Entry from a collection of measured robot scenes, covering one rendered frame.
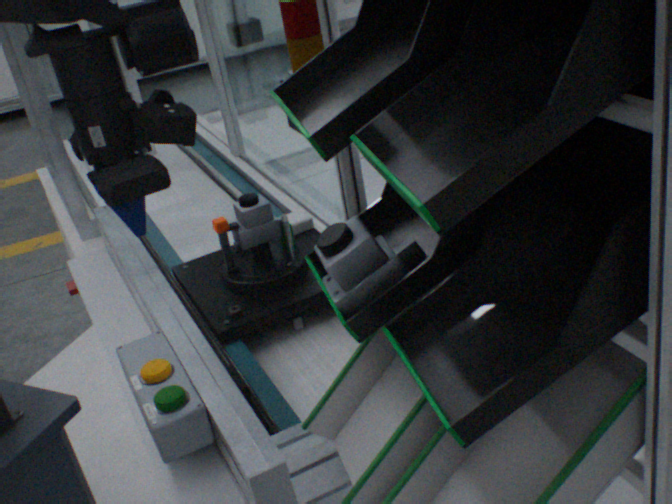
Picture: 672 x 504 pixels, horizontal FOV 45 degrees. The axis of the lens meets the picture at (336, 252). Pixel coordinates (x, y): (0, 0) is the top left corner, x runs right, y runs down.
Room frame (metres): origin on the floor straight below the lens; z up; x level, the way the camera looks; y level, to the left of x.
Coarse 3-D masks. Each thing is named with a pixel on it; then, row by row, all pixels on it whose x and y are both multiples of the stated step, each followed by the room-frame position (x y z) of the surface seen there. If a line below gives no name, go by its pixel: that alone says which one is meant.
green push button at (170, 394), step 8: (160, 392) 0.82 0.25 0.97; (168, 392) 0.82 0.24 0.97; (176, 392) 0.82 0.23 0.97; (184, 392) 0.81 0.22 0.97; (160, 400) 0.80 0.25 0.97; (168, 400) 0.80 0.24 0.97; (176, 400) 0.80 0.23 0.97; (184, 400) 0.81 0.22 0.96; (160, 408) 0.80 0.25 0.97; (168, 408) 0.79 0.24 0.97; (176, 408) 0.80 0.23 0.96
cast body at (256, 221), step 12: (240, 204) 1.08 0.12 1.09; (252, 204) 1.07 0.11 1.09; (264, 204) 1.07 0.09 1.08; (240, 216) 1.07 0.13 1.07; (252, 216) 1.07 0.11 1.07; (264, 216) 1.07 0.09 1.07; (240, 228) 1.07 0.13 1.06; (252, 228) 1.06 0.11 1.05; (264, 228) 1.07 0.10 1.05; (276, 228) 1.08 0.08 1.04; (240, 240) 1.06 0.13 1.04; (252, 240) 1.06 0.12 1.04; (264, 240) 1.07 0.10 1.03
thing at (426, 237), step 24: (384, 192) 0.68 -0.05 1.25; (360, 216) 0.67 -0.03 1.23; (384, 216) 0.68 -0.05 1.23; (408, 216) 0.66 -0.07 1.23; (480, 216) 0.56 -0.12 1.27; (432, 240) 0.60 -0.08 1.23; (456, 240) 0.56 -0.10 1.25; (480, 240) 0.56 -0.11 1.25; (312, 264) 0.64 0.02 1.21; (432, 264) 0.55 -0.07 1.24; (456, 264) 0.56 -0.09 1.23; (408, 288) 0.55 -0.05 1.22; (336, 312) 0.56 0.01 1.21; (360, 312) 0.54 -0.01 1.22; (384, 312) 0.54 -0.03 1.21; (360, 336) 0.54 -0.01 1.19
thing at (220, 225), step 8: (216, 224) 1.06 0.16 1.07; (224, 224) 1.06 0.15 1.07; (232, 224) 1.08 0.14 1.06; (216, 232) 1.06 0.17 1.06; (224, 232) 1.06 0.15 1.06; (224, 240) 1.06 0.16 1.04; (224, 248) 1.06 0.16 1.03; (224, 256) 1.06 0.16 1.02; (232, 256) 1.06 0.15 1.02; (232, 264) 1.06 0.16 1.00
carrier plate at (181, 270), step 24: (312, 240) 1.16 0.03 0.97; (192, 264) 1.15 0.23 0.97; (216, 264) 1.14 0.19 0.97; (192, 288) 1.07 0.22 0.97; (216, 288) 1.06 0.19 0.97; (288, 288) 1.02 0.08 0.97; (312, 288) 1.01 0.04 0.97; (216, 312) 0.99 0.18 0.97; (264, 312) 0.97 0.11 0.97; (288, 312) 0.97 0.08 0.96; (216, 336) 0.94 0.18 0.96; (240, 336) 0.94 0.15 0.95
